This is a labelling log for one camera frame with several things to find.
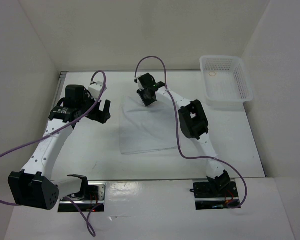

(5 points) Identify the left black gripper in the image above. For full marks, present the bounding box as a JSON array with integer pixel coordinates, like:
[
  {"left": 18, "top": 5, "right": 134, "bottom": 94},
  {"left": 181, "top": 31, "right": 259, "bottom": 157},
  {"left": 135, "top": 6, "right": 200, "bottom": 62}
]
[{"left": 78, "top": 90, "right": 111, "bottom": 124}]

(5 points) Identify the white skirt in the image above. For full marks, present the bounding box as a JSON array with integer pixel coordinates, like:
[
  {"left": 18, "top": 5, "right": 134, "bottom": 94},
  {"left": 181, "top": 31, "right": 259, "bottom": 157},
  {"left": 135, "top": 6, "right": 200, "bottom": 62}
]
[{"left": 119, "top": 96, "right": 178, "bottom": 155}]

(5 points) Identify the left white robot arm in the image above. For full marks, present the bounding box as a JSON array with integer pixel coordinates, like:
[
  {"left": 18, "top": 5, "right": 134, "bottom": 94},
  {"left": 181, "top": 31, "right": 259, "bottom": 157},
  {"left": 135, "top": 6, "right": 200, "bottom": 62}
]
[{"left": 8, "top": 82, "right": 111, "bottom": 210}]

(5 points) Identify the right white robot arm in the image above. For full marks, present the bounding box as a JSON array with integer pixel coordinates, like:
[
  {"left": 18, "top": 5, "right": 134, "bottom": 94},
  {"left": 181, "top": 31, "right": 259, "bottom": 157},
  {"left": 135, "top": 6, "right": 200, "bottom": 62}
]
[{"left": 134, "top": 73, "right": 231, "bottom": 197}]

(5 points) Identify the white perforated plastic basket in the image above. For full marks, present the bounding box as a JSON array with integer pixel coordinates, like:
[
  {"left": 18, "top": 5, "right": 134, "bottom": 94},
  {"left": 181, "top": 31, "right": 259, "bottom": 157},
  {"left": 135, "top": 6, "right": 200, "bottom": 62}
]
[{"left": 199, "top": 55, "right": 254, "bottom": 111}]

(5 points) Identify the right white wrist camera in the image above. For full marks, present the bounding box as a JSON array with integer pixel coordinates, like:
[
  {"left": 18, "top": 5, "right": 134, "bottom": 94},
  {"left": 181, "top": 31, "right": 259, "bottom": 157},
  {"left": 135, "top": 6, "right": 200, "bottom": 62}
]
[{"left": 134, "top": 77, "right": 144, "bottom": 91}]

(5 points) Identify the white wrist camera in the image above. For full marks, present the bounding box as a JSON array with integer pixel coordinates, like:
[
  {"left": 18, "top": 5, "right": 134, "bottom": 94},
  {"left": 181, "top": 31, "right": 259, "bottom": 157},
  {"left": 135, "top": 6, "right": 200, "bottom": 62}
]
[
  {"left": 134, "top": 77, "right": 144, "bottom": 91},
  {"left": 88, "top": 81, "right": 107, "bottom": 100}
]

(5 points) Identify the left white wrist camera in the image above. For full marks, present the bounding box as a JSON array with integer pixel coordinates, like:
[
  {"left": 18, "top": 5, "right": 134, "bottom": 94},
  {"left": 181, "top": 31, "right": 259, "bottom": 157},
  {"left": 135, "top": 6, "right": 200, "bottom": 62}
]
[{"left": 88, "top": 81, "right": 107, "bottom": 100}]

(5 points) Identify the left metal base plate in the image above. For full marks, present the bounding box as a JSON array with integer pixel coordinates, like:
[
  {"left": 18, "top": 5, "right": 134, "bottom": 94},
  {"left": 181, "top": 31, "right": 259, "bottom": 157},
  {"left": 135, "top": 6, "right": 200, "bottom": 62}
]
[{"left": 58, "top": 181, "right": 106, "bottom": 213}]

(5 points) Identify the metal base plate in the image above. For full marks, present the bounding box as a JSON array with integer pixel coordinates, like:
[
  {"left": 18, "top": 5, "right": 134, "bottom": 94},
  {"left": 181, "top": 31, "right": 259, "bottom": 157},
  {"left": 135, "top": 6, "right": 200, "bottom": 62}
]
[
  {"left": 189, "top": 180, "right": 241, "bottom": 210},
  {"left": 58, "top": 181, "right": 106, "bottom": 213}
]

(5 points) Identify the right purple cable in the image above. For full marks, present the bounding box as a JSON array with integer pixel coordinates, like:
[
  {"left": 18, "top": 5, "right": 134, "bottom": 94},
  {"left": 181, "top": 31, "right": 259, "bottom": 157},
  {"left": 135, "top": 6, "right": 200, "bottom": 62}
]
[{"left": 134, "top": 56, "right": 248, "bottom": 209}]

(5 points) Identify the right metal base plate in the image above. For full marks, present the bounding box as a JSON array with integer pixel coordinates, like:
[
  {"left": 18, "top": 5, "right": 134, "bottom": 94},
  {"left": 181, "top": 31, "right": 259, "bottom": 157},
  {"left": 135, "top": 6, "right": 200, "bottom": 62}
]
[{"left": 189, "top": 180, "right": 241, "bottom": 210}]

